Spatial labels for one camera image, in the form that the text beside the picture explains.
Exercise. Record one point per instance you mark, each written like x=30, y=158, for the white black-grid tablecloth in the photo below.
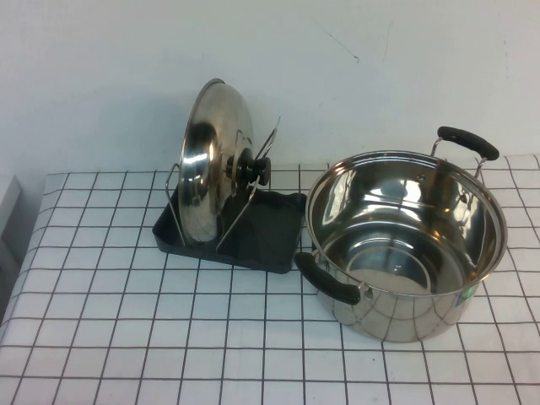
x=126, y=316

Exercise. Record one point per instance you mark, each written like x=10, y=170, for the steel pot lid black knob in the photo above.
x=202, y=190

